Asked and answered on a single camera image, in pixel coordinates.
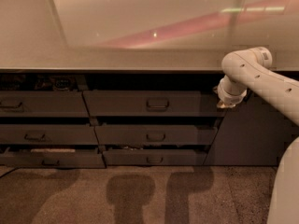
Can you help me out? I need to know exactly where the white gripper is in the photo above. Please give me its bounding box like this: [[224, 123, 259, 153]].
[[212, 77, 247, 109]]

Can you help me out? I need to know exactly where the grey drawer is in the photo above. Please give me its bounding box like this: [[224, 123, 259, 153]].
[[0, 124, 98, 145], [83, 91, 225, 117], [103, 149, 206, 166], [0, 91, 88, 118], [0, 148, 106, 169], [95, 125, 218, 147]]

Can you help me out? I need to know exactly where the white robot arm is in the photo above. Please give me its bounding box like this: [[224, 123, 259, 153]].
[[217, 47, 299, 224]]

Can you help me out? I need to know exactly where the dark round object in drawer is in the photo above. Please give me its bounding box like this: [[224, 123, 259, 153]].
[[51, 77, 74, 91]]

